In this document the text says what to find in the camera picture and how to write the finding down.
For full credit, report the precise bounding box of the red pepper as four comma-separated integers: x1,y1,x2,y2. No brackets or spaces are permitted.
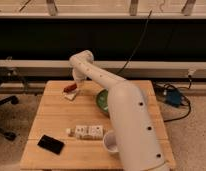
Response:
63,83,77,93

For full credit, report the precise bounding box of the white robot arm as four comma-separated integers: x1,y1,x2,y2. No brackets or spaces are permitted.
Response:
69,50,170,171

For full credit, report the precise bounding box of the white sponge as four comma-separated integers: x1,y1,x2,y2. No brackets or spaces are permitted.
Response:
64,90,78,101

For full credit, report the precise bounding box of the green bowl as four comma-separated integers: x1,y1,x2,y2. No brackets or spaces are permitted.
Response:
96,89,109,116

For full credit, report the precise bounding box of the wooden folding table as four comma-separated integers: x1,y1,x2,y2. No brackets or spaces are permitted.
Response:
20,80,176,171

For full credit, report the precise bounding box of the white patterned bottle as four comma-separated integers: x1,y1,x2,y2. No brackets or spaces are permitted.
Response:
66,125,104,140

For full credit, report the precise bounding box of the black smartphone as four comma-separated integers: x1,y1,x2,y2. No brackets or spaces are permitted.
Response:
37,135,64,155

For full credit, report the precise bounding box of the blue power box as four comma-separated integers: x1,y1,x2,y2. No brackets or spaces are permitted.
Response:
165,90,182,107

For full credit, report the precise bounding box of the black hanging cable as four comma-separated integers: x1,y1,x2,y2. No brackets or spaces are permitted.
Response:
116,9,153,76

